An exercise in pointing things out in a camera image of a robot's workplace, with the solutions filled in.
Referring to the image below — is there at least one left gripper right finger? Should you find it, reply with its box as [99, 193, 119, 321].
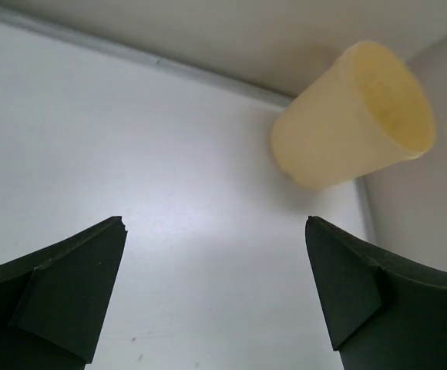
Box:
[305, 217, 447, 369]

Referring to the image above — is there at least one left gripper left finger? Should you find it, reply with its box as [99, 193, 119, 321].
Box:
[0, 216, 127, 369]

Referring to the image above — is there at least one yellow plastic bin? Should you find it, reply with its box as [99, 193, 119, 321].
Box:
[271, 41, 436, 190]

